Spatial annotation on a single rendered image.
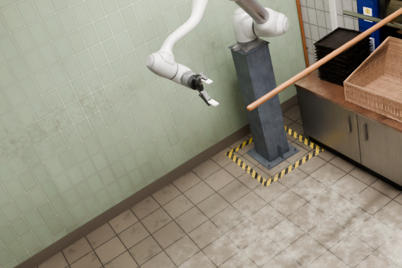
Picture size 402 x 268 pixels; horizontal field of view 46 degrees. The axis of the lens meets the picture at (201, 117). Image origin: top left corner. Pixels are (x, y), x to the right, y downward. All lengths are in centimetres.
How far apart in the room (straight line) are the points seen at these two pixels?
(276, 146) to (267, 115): 31
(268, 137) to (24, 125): 179
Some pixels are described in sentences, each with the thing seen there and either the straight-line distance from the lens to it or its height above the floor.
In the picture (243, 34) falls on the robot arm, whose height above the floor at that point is 112.
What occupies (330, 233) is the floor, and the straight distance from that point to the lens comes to 332.
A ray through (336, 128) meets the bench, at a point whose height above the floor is 32.
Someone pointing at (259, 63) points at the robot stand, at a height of 88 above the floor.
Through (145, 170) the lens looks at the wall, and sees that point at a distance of 384.
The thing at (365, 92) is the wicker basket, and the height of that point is 71.
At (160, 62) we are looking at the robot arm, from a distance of 257.
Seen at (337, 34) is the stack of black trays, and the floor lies 87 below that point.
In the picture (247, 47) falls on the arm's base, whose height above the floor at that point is 102.
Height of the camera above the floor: 249
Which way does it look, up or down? 32 degrees down
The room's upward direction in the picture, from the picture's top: 17 degrees counter-clockwise
